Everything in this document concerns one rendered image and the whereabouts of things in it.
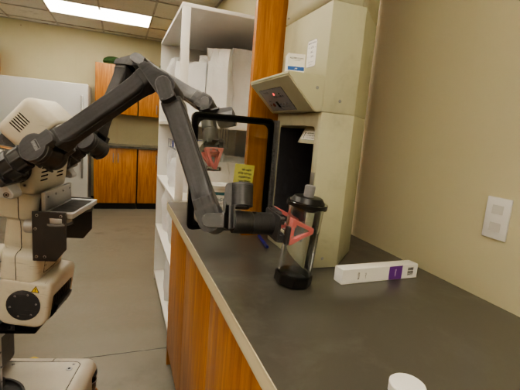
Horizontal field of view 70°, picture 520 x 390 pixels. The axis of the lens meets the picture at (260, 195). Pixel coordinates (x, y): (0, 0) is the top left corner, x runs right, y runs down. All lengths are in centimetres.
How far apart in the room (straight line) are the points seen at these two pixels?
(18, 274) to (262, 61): 109
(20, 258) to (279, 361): 96
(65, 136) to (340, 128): 76
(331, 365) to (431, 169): 82
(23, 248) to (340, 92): 112
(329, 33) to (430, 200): 63
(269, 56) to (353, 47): 39
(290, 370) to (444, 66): 105
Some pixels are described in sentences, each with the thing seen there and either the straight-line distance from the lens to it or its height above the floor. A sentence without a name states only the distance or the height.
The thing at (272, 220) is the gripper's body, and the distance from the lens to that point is 93.
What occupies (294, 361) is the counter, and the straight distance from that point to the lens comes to 73.
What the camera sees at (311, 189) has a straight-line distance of 97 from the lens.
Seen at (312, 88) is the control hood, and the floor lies 147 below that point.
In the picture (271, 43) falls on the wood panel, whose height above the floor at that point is 166.
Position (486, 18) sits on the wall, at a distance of 134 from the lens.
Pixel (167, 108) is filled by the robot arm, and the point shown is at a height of 138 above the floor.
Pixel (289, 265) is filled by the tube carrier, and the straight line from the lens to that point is 99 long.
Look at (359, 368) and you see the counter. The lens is 75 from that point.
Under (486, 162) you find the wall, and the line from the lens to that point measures 123.
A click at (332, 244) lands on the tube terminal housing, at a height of 101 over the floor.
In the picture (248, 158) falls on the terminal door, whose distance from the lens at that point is 133.
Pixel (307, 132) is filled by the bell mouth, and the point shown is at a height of 135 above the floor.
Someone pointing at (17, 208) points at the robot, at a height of 104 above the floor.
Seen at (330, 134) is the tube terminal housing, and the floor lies 135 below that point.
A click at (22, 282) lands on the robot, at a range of 145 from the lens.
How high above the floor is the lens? 134
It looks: 10 degrees down
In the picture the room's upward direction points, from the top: 5 degrees clockwise
